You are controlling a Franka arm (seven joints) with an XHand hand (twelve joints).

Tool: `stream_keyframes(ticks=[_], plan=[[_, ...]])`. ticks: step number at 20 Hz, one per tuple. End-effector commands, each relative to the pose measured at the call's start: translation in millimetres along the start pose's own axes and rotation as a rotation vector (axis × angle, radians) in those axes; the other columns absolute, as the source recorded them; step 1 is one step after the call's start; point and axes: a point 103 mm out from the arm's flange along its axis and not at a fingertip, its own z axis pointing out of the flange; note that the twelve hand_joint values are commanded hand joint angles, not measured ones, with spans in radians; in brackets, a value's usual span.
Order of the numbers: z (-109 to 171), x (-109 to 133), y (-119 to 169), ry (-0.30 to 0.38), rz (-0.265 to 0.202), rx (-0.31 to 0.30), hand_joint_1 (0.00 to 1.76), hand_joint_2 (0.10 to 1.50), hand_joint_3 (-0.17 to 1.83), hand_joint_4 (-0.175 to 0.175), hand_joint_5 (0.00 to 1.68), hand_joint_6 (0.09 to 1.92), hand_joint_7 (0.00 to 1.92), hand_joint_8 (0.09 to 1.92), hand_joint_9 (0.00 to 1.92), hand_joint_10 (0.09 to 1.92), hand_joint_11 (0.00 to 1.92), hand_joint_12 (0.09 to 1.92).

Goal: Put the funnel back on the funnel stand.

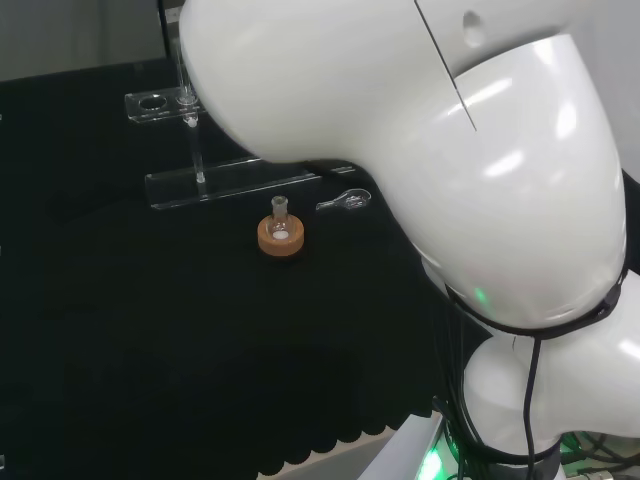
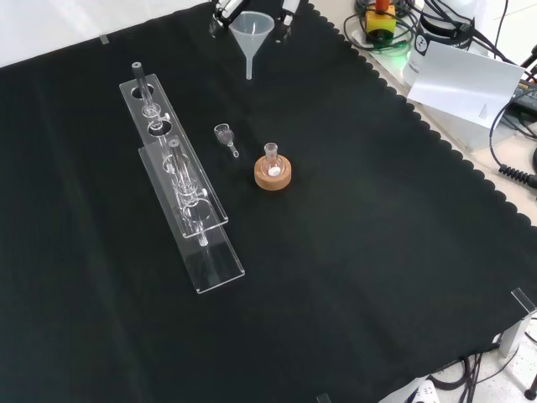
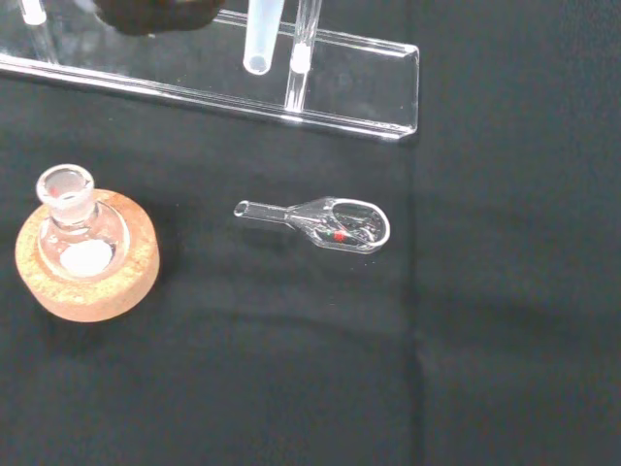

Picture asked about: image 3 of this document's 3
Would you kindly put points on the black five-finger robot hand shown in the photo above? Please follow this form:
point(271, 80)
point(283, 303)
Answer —
point(155, 14)

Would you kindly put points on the clear acrylic funnel stand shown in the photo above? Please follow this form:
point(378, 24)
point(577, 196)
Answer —
point(204, 73)

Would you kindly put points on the glass weighing funnel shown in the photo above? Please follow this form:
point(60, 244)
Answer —
point(339, 228)

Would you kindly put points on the round-bottom glass flask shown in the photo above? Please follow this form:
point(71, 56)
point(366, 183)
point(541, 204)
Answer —
point(77, 228)

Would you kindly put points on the black bench cloth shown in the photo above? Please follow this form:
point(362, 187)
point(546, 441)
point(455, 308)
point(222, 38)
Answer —
point(310, 349)

